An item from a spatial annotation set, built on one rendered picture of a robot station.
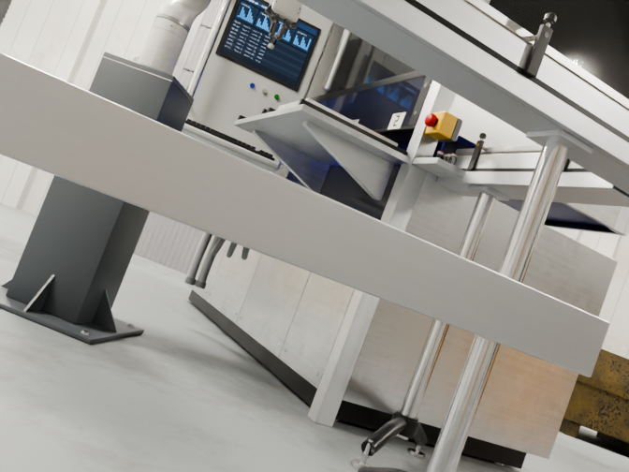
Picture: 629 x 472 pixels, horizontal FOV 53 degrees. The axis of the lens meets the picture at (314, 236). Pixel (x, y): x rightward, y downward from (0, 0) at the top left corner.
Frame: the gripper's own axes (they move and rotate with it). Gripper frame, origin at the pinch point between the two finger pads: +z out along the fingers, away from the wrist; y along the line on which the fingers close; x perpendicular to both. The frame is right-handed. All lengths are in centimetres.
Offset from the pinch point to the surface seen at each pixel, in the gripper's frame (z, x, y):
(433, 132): 19, 41, -46
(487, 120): 4, 34, -68
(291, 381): 111, 0, -51
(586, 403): 92, -104, -325
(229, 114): 19, -68, -11
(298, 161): 33, -26, -33
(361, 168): 35, 24, -36
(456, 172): 29, 48, -54
